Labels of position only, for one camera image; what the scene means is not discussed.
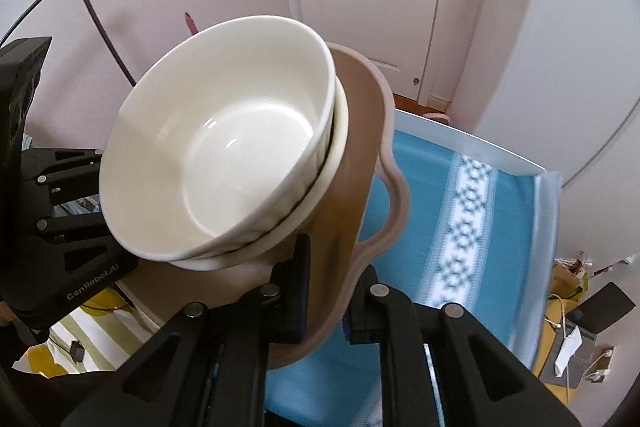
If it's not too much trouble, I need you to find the white door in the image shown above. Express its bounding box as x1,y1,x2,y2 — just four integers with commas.
272,0,496,105

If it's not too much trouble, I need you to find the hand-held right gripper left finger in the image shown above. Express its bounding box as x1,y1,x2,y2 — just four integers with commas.
60,233,312,427

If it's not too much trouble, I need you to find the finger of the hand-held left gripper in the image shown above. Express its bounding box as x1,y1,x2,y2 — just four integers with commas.
10,211,139,324
22,147,107,208

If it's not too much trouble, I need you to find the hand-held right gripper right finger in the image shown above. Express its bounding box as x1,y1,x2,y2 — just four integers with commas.
342,264,583,427

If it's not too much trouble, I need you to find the brown cardboard box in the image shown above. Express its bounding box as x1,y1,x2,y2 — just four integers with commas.
550,252,596,303

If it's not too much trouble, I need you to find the beige square bowl with handles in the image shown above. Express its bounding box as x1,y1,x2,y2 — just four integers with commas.
117,42,413,370

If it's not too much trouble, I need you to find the cream bowl with cartoon print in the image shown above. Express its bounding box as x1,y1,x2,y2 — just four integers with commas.
170,77,349,272

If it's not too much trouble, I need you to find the white bowl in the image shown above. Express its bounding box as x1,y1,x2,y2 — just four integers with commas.
98,15,337,262

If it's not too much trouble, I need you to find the black metal rod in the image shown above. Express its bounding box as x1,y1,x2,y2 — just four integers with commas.
0,0,137,88

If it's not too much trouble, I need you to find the white paper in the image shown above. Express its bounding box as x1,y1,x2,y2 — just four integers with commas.
552,326,583,378

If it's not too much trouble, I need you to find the teal patterned tablecloth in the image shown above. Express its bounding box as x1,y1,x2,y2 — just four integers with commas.
262,127,543,427

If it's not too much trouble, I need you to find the striped bedding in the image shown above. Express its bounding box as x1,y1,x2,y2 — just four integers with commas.
12,287,161,375

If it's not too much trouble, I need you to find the black box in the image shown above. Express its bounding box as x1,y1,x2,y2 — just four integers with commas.
570,282,628,338

